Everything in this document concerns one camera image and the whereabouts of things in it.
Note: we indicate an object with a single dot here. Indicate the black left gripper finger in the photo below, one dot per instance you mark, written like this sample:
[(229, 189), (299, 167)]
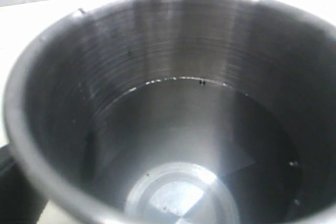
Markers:
[(20, 201)]

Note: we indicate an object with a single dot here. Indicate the stainless steel cup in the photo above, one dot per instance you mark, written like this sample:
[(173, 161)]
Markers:
[(179, 111)]

